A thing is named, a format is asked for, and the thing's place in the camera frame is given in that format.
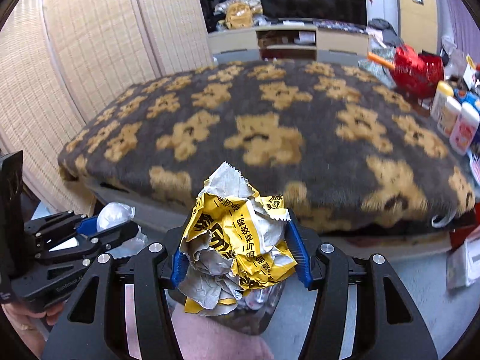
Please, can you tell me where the white plastic wrap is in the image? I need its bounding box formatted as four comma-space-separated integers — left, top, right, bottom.
96, 202, 136, 233

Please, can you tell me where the yellow snack wrapper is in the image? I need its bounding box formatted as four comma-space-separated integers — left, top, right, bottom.
178, 163, 297, 316

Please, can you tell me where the dark metal trash bin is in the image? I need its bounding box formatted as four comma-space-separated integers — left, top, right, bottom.
168, 280, 288, 337

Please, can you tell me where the person's left hand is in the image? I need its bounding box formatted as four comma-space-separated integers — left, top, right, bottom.
1, 302, 64, 359

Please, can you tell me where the brown bear pattern blanket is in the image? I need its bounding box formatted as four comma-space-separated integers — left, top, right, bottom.
58, 60, 476, 233

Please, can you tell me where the woven beige screen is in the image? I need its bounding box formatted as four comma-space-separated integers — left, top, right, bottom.
1, 0, 212, 213

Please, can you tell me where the white lotion bottle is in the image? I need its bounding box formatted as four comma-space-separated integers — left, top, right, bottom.
449, 102, 479, 156

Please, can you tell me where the orange stick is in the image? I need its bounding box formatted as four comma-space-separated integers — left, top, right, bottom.
367, 52, 395, 71

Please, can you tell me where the red plastic basket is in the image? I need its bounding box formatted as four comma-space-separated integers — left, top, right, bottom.
391, 45, 444, 99

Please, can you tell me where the beige tv cabinet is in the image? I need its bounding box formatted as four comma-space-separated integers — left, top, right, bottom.
208, 24, 370, 65

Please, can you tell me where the yellow bag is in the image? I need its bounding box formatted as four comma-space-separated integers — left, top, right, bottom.
225, 2, 253, 30

